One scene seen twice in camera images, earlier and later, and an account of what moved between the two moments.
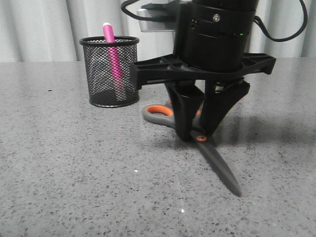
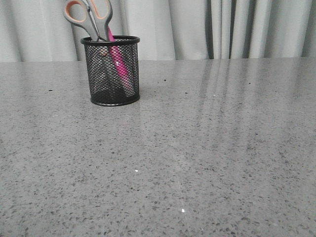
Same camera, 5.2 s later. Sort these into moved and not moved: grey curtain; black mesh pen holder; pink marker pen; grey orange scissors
Moved: pink marker pen; grey orange scissors
Not moved: black mesh pen holder; grey curtain
